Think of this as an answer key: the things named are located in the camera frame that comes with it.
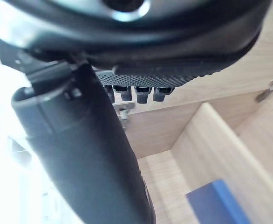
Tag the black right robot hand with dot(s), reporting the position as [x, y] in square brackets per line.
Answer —
[85, 144]

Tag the silver cabinet hinge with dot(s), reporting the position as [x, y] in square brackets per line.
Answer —
[125, 114]
[268, 89]

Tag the light wooden cabinet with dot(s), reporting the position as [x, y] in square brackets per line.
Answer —
[215, 140]

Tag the blue folder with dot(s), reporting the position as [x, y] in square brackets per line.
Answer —
[220, 203]

